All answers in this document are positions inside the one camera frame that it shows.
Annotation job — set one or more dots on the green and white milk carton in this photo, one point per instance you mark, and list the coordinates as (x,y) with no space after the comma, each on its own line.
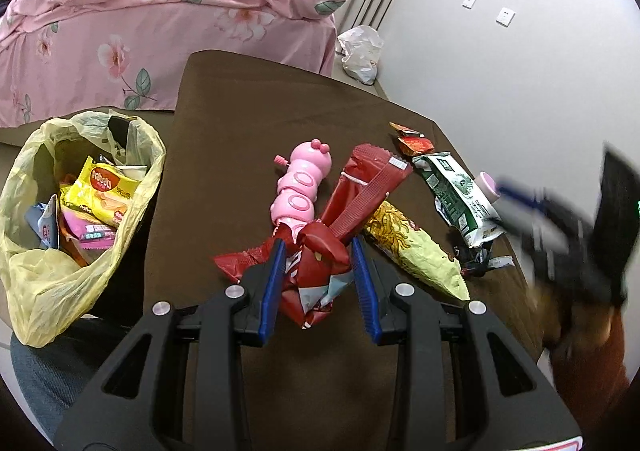
(455,196)

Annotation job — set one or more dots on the orange snack wrapper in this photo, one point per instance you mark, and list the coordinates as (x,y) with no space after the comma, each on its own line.
(412,140)

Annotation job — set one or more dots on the white wall switch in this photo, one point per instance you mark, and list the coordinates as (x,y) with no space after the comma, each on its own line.
(470,1)

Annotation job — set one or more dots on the small pink cup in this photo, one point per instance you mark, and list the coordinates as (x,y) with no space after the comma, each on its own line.
(487,183)

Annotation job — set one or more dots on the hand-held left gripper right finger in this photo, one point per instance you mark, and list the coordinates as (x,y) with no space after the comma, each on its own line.
(364,291)

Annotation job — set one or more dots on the yellow-green chip bag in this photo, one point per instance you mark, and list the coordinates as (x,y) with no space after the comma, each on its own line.
(420,251)

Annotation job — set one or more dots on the white plastic bag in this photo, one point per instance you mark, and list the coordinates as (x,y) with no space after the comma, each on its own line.
(362,53)

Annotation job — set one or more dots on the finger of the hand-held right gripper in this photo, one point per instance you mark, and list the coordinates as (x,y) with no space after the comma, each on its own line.
(522,203)

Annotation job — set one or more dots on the white wall socket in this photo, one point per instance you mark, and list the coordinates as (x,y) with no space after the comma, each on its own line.
(506,17)

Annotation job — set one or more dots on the black trash bin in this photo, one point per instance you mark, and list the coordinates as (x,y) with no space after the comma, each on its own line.
(135,276)

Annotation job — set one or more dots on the yellow wafer packet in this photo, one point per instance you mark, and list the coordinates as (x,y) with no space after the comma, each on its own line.
(105,186)

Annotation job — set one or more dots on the person's leg in jeans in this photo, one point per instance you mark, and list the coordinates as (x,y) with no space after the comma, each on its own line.
(50,371)

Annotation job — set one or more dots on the red snack bag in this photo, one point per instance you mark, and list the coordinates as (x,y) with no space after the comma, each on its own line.
(360,196)

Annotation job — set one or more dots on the person's right forearm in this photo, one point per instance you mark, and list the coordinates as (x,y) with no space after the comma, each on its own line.
(590,356)

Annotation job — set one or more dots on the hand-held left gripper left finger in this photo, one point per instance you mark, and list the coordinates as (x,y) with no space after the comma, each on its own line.
(274,286)

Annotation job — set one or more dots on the blue snack wrapper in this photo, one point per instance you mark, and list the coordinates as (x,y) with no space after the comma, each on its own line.
(45,226)

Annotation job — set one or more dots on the pink caterpillar toy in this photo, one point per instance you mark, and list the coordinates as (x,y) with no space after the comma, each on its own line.
(300,181)

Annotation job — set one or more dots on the bed with pink floral sheet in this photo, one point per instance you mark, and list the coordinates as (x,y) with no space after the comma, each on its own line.
(100,61)

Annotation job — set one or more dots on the yellow plastic bin liner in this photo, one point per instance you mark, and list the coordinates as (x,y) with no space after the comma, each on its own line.
(35,291)

